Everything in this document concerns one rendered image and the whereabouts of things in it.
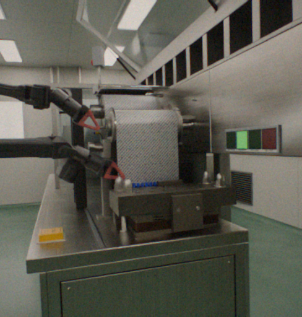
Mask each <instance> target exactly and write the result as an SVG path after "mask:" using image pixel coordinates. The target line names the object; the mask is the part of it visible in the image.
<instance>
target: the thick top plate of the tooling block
mask: <svg viewBox="0 0 302 317"><path fill-rule="evenodd" d="M215 185H216V182H212V183H211V184H203V183H186V184H183V185H172V186H143V187H134V188H133V191H134V192H133V193H134V194H128V195H126V194H123V191H114V190H113V189H110V207H111V208H112V209H113V211H114V212H115V213H117V215H118V217H124V216H131V215H143V214H149V213H156V212H168V211H171V195H179V194H193V193H201V194H202V208H208V207H220V206H233V205H234V204H236V186H230V185H226V186H224V187H216V186H215Z"/></svg>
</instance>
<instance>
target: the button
mask: <svg viewBox="0 0 302 317"><path fill-rule="evenodd" d="M38 238H39V243H41V242H47V241H52V240H63V239H64V238H63V228H62V227H58V228H46V229H40V232H39V236H38Z"/></svg>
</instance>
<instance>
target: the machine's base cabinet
mask: <svg viewBox="0 0 302 317"><path fill-rule="evenodd" d="M39 275H40V299H41V317H249V304H250V284H249V245H248V242H247V243H238V244H233V245H224V246H216V247H210V248H201V249H197V250H192V251H183V252H179V253H170V254H160V255H155V256H147V257H141V258H133V259H128V260H124V261H115V262H110V263H101V264H93V265H87V266H78V267H69V268H68V269H60V270H55V271H46V272H40V273H39Z"/></svg>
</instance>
